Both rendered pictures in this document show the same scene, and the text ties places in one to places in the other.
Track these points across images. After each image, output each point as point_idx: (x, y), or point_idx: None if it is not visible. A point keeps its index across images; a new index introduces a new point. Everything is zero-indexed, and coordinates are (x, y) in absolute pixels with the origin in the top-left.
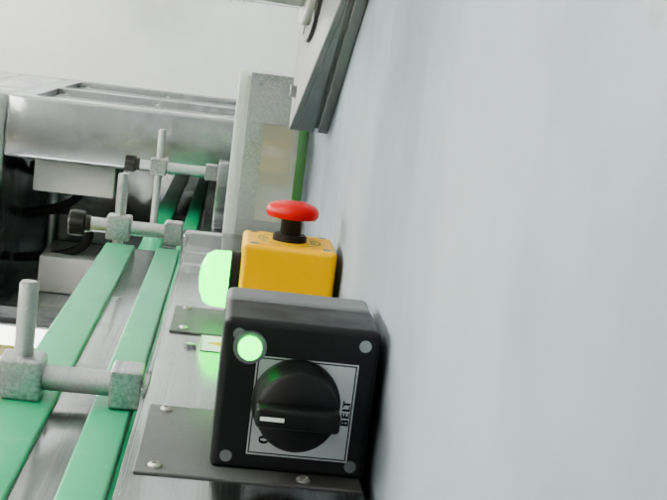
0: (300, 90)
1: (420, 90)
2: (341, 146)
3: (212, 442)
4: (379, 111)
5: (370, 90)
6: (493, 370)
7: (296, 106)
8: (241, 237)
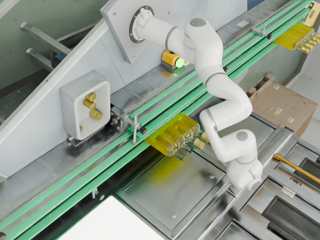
0: (140, 51)
1: (206, 4)
2: (153, 44)
3: None
4: (186, 18)
5: (177, 21)
6: (229, 4)
7: (137, 55)
8: (114, 106)
